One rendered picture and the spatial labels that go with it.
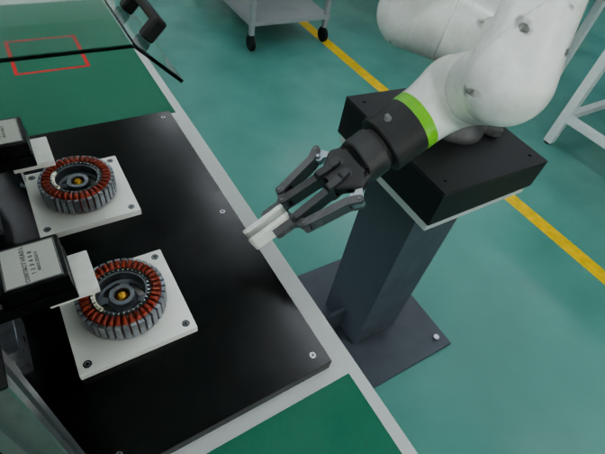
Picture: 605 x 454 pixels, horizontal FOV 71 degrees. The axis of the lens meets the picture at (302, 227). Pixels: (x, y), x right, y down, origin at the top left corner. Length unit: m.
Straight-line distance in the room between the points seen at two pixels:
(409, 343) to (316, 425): 1.01
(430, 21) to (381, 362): 1.05
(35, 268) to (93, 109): 0.58
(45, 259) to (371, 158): 0.42
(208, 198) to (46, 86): 0.51
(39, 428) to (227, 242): 0.42
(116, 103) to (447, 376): 1.29
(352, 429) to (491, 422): 1.03
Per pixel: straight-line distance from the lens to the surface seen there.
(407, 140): 0.63
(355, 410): 0.63
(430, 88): 0.66
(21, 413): 0.35
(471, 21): 0.89
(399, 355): 1.55
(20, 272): 0.53
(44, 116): 1.05
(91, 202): 0.75
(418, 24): 0.89
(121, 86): 1.13
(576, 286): 2.17
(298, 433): 0.60
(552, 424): 1.73
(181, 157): 0.87
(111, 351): 0.62
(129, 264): 0.64
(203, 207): 0.77
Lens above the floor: 1.32
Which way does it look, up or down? 47 degrees down
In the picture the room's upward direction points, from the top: 13 degrees clockwise
